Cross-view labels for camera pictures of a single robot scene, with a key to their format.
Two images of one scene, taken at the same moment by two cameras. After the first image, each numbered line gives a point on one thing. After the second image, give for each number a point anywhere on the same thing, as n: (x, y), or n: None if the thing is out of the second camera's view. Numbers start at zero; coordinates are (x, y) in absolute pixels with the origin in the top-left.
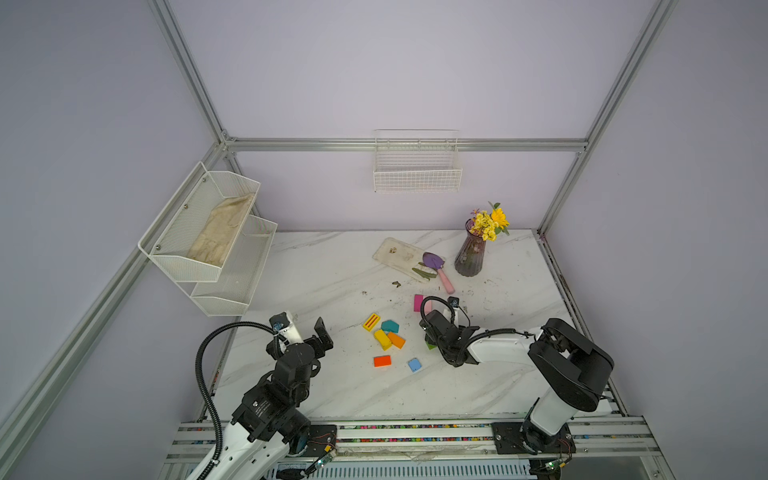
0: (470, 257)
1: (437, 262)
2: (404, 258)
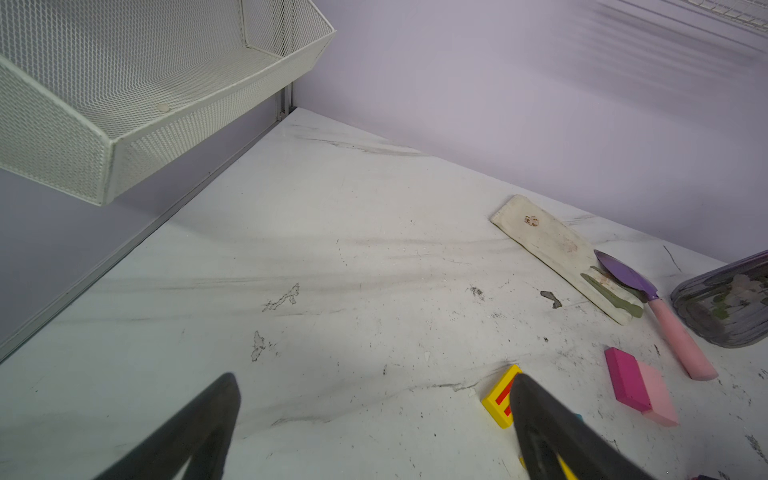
0: (728, 304)
1: (694, 364)
2: (553, 244)
